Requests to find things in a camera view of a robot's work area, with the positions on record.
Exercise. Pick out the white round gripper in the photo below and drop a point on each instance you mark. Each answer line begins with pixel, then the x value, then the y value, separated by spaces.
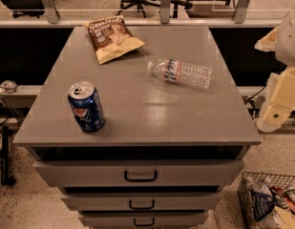
pixel 289 40

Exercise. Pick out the clear plastic water bottle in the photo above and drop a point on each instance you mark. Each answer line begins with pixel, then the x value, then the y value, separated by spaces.
pixel 178 72

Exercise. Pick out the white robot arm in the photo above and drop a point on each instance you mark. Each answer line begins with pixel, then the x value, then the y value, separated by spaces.
pixel 285 48

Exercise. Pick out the top grey drawer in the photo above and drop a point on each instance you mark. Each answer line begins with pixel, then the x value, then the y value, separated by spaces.
pixel 131 173

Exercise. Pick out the grey drawer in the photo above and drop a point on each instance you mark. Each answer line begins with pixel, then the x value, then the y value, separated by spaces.
pixel 131 173
pixel 143 219
pixel 142 201

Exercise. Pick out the blue snack bag in basket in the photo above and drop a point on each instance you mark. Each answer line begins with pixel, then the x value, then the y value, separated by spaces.
pixel 262 203

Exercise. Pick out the red snack bag in basket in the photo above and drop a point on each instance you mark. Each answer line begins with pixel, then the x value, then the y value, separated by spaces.
pixel 282 199

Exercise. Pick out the grey drawer cabinet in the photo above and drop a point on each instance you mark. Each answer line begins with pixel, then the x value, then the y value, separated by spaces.
pixel 145 117

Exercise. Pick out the middle grey drawer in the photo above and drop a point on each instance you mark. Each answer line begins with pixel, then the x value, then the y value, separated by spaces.
pixel 142 201

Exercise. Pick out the black office chair centre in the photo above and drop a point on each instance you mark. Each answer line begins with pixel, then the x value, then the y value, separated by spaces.
pixel 137 4

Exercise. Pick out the bottom grey drawer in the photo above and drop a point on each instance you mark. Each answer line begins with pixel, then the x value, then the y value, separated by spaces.
pixel 143 219

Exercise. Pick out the brown and yellow chip bag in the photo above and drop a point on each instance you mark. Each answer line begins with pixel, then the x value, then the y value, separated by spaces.
pixel 111 38

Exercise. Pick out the blue Pepsi soda can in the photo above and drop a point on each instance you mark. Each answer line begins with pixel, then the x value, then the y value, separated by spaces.
pixel 85 103

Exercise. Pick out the black metal stand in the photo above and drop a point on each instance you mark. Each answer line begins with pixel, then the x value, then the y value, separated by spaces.
pixel 6 178

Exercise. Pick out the wire basket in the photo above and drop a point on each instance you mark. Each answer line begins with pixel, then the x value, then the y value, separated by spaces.
pixel 278 218

